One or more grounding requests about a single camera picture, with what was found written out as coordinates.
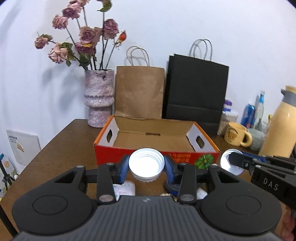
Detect red cardboard box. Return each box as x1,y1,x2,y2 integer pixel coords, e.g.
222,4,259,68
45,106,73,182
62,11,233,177
94,115,220,165

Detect purple white jar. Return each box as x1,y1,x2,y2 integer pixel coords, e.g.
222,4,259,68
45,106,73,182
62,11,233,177
223,99,233,112

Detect black paper bag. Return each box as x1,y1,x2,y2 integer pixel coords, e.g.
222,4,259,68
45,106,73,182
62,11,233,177
162,39,229,136

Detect clear container with white lid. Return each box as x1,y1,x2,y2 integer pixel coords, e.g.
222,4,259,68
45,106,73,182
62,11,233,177
217,109,239,136

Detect clear plastic bottle blue label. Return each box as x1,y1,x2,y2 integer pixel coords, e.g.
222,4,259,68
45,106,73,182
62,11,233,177
253,90,265,130

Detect cream thermos jug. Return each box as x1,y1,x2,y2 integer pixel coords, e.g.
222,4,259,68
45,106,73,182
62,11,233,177
259,85,296,158

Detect white cylindrical cap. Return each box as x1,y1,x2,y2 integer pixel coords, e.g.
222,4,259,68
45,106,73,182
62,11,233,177
220,149,244,176

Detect grey ceramic bowl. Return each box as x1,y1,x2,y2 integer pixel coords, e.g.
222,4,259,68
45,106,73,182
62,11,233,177
247,128,265,151

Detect white tube bottle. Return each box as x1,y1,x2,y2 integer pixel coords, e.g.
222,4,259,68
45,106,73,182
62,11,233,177
113,181,135,201

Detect black tripod stand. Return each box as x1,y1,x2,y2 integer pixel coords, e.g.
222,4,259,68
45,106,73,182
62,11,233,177
0,162,15,191

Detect white ribbed bottle cap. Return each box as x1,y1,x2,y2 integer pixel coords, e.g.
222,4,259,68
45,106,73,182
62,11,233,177
128,148,165,182

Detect dried pink roses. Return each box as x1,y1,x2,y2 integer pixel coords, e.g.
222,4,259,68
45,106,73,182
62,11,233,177
34,1,127,71

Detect purple ceramic vase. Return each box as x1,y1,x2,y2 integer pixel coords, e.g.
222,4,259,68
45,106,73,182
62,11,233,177
84,70,115,128

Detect blue white package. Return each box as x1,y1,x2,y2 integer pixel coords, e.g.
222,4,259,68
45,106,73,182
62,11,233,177
0,154,19,198

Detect blue soda can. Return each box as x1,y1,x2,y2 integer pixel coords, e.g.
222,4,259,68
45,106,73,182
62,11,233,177
240,104,256,128

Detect yellow bear mug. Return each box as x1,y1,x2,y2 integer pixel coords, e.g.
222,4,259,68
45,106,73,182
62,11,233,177
224,122,253,148

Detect brown paper bag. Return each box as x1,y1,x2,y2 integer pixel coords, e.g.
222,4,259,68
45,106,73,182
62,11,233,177
115,46,165,118

